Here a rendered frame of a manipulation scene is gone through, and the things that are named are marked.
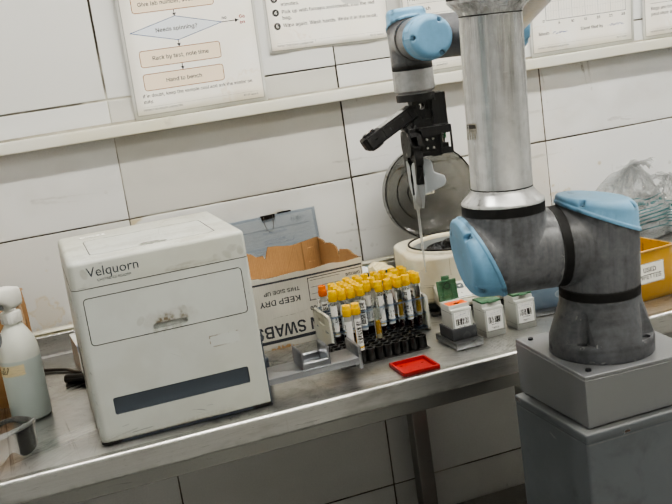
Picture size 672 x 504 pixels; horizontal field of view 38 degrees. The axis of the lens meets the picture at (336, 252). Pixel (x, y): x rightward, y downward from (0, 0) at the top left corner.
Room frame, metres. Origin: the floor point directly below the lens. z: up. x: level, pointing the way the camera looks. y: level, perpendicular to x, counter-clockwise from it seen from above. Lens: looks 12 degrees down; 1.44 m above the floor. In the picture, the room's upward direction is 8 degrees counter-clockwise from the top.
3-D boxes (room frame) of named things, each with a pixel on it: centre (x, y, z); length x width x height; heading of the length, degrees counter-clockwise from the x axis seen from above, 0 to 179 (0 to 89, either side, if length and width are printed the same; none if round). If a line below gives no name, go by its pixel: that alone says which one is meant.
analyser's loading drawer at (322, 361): (1.60, 0.09, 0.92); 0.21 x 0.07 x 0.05; 107
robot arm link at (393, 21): (1.80, -0.19, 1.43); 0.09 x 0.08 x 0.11; 8
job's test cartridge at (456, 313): (1.72, -0.20, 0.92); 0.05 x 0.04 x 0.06; 18
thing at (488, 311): (1.75, -0.27, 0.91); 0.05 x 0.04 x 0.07; 17
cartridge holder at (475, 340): (1.72, -0.20, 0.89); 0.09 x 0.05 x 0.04; 18
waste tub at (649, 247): (1.87, -0.57, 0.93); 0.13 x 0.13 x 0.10; 22
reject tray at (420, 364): (1.62, -0.11, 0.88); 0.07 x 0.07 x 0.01; 17
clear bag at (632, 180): (2.36, -0.72, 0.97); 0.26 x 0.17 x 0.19; 121
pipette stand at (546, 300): (1.84, -0.39, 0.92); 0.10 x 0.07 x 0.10; 99
